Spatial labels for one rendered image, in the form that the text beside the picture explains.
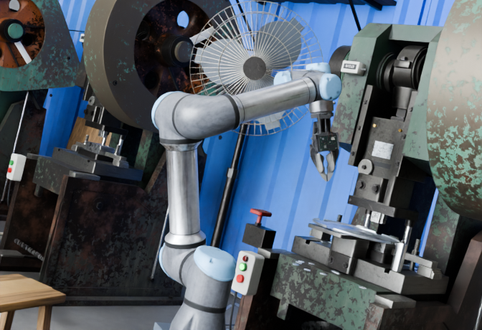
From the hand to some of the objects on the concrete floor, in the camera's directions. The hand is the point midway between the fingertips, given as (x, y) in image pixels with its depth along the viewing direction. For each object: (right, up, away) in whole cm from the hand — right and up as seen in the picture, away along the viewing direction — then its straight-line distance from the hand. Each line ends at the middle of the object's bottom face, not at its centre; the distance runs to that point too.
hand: (326, 176), depth 203 cm
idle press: (-94, -71, +167) cm, 204 cm away
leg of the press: (+29, -103, +12) cm, 108 cm away
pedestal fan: (-29, -88, +118) cm, 149 cm away
